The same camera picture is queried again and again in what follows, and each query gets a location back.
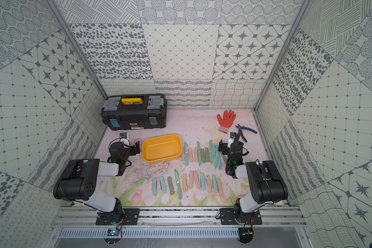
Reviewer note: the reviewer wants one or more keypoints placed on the black plastic toolbox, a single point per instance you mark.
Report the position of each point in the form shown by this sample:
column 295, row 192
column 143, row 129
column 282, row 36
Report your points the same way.
column 133, row 112

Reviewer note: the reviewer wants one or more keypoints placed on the long green knife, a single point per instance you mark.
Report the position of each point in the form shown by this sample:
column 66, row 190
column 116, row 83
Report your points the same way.
column 177, row 180

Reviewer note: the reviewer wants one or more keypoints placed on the green sheath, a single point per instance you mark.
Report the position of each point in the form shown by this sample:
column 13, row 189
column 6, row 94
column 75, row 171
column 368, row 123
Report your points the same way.
column 203, row 155

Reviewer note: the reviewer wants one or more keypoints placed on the grey green fruit knife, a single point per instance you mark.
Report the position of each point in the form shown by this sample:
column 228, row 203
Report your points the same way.
column 207, row 155

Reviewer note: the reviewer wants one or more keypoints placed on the aluminium frame rail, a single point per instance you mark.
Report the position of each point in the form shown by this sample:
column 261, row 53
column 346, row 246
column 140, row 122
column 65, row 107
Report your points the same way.
column 144, row 217

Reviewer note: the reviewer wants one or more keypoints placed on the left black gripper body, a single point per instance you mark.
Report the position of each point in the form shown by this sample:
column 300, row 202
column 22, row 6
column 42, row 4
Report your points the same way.
column 134, row 149

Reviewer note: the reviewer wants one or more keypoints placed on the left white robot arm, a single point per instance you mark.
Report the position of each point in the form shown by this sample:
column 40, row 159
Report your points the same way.
column 78, row 182

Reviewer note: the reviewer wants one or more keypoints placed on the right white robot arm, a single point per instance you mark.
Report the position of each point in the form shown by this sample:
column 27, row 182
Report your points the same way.
column 266, row 185

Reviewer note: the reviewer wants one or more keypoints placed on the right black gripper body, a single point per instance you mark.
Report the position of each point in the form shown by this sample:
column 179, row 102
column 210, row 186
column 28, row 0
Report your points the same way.
column 226, row 151

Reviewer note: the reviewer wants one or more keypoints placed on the beige pink knife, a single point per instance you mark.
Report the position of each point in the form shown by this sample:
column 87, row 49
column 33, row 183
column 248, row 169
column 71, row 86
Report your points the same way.
column 185, row 182

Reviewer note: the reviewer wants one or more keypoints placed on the red work glove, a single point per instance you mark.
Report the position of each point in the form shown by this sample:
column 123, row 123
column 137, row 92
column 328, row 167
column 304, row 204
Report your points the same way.
column 226, row 121

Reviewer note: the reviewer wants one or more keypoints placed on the yellow plastic storage box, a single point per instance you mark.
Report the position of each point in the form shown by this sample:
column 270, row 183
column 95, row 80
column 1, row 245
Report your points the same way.
column 162, row 149

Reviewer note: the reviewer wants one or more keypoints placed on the light teal folding knife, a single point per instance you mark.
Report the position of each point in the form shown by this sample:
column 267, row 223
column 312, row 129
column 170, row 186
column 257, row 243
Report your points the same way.
column 162, row 184

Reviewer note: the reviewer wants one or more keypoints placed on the blue handled pliers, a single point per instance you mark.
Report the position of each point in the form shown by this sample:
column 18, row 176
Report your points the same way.
column 241, row 128

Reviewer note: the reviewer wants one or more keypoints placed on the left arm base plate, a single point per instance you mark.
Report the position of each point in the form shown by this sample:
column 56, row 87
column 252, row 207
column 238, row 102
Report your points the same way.
column 127, row 216

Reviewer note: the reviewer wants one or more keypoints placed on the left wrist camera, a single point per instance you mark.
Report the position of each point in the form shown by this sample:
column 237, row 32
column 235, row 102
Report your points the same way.
column 123, row 136

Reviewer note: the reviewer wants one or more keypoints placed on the long teal knife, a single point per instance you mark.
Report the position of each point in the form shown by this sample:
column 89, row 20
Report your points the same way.
column 186, row 154

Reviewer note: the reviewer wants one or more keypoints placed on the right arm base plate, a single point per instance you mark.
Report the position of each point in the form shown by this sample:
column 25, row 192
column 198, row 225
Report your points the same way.
column 231, row 216

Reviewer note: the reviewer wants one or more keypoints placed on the floral pink table mat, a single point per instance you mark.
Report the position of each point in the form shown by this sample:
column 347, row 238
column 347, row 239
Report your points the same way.
column 134, row 187

